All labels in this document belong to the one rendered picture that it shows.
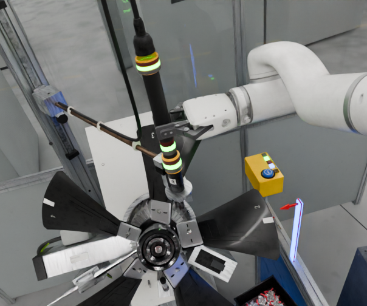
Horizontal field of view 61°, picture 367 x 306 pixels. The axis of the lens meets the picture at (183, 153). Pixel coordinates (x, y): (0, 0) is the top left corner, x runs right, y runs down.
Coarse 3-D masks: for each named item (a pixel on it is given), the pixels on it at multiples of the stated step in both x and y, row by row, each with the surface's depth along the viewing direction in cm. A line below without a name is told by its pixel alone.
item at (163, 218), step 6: (156, 204) 93; (162, 204) 91; (168, 204) 89; (156, 210) 93; (162, 210) 91; (168, 210) 89; (150, 216) 94; (156, 216) 92; (162, 216) 90; (168, 216) 88; (162, 222) 90; (168, 222) 88
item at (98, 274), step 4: (132, 252) 98; (136, 252) 98; (128, 256) 97; (116, 260) 97; (120, 260) 97; (124, 260) 98; (112, 264) 97; (116, 264) 97; (104, 268) 97; (108, 268) 97; (112, 268) 97; (96, 272) 97; (100, 272) 96; (104, 272) 96; (96, 276) 96; (100, 276) 96; (72, 288) 96; (76, 288) 96; (68, 292) 96; (72, 292) 96; (60, 296) 96; (64, 296) 96; (56, 300) 96
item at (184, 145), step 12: (144, 132) 95; (144, 144) 95; (156, 144) 92; (180, 144) 88; (192, 144) 87; (144, 156) 96; (180, 156) 88; (192, 156) 86; (156, 180) 92; (156, 192) 92
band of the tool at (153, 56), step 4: (156, 52) 57; (136, 56) 57; (140, 56) 58; (144, 56) 59; (152, 56) 59; (156, 56) 56; (136, 60) 56; (140, 60) 59; (144, 60) 59; (148, 60) 55; (152, 60) 55
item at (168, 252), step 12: (144, 228) 95; (156, 228) 85; (168, 228) 87; (144, 240) 84; (156, 240) 85; (168, 240) 86; (144, 252) 85; (168, 252) 85; (144, 264) 84; (156, 264) 85; (168, 264) 85
